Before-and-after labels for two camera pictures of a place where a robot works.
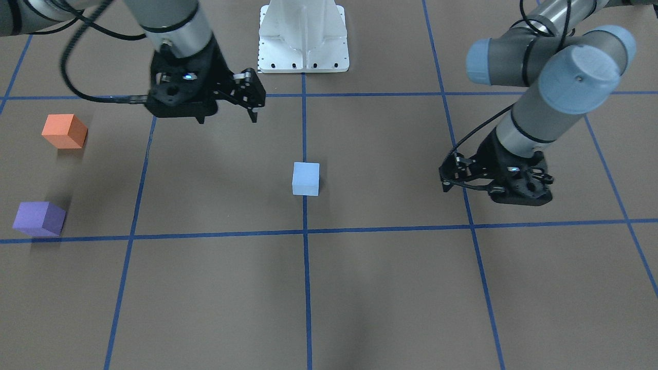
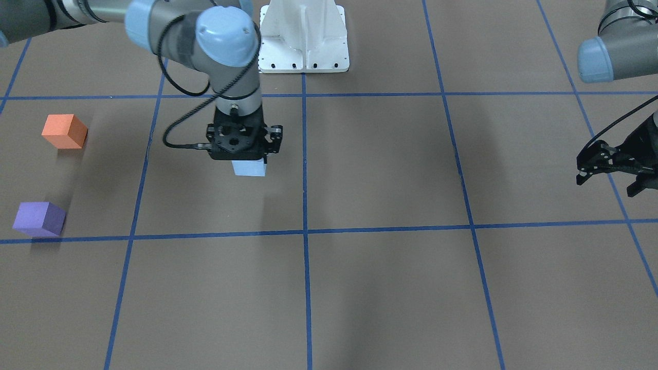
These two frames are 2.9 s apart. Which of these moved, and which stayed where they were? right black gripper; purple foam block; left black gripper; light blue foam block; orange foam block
Moved: light blue foam block; left black gripper; right black gripper
Stayed: purple foam block; orange foam block
